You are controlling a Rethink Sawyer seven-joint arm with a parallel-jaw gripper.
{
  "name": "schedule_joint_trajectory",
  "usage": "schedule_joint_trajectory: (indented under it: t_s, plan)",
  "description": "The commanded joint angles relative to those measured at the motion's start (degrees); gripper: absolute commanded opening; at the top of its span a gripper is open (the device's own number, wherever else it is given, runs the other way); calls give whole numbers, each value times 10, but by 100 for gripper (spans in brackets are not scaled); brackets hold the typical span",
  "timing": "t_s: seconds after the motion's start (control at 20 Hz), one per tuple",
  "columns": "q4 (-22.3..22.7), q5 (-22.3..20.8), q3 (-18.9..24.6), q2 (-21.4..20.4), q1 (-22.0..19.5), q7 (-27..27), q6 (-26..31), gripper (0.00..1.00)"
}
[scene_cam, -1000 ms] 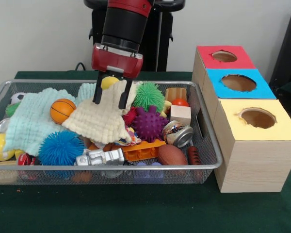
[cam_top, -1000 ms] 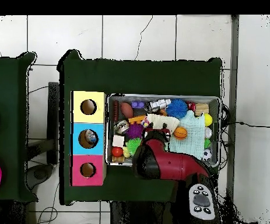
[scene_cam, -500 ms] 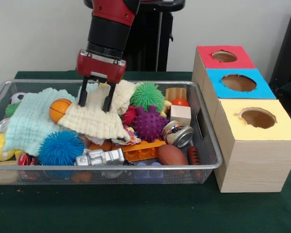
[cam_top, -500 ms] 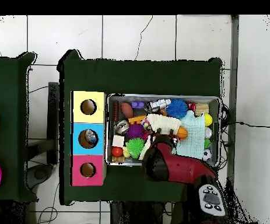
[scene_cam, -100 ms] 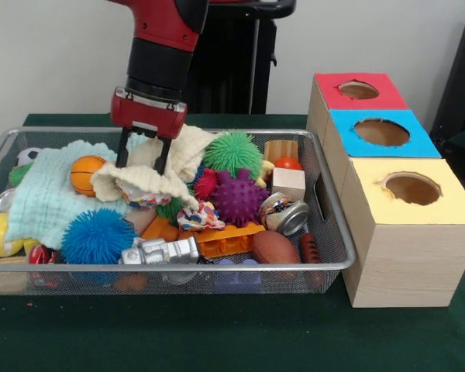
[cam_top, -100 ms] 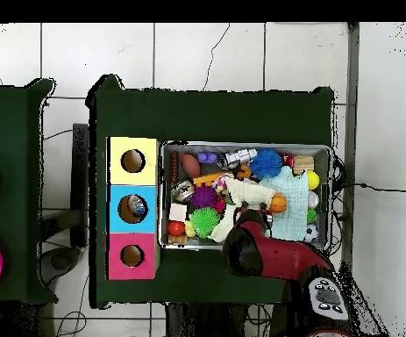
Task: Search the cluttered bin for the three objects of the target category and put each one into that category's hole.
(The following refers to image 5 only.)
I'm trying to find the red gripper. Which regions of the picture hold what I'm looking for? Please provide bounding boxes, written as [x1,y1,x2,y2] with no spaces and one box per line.
[110,87,188,175]

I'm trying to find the cream muslin cloth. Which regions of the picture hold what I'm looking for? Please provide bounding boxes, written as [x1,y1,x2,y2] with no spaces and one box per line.
[90,124,218,212]

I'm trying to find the light blue muslin cloth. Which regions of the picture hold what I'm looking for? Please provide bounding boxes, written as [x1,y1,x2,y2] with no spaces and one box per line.
[3,139,140,250]

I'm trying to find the silver mesh bin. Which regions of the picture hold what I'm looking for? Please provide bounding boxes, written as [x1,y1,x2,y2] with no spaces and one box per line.
[0,126,357,296]

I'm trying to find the wooden box with three holes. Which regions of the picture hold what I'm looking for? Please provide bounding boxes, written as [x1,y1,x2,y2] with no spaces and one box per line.
[305,71,465,309]

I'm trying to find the orange toy basketball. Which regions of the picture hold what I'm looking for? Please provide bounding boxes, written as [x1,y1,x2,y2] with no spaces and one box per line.
[69,154,108,197]

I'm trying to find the silver toy robot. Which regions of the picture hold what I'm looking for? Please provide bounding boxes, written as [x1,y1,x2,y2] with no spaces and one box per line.
[118,235,202,267]

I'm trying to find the purple spiky ball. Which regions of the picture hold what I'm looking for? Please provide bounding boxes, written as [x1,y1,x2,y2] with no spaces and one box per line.
[210,168,271,228]

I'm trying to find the plain wooden cube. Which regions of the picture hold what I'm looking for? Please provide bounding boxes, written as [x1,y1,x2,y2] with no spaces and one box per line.
[270,167,307,202]

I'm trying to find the crushed drink can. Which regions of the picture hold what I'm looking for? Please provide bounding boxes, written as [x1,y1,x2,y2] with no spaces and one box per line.
[258,191,311,237]

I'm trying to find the brown toy football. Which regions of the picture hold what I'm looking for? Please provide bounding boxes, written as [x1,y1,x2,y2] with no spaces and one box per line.
[252,230,302,265]

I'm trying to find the dark green table cloth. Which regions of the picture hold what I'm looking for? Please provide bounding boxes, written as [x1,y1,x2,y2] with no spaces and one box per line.
[0,112,465,372]

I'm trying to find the large green stringy ball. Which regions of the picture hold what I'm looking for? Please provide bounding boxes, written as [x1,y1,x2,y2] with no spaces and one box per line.
[203,131,265,180]

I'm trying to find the blue stringy koosh ball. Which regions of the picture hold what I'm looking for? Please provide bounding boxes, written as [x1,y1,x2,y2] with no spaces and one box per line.
[60,208,137,265]

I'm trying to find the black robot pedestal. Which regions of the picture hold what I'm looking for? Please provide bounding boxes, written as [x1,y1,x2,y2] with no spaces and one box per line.
[184,0,298,114]

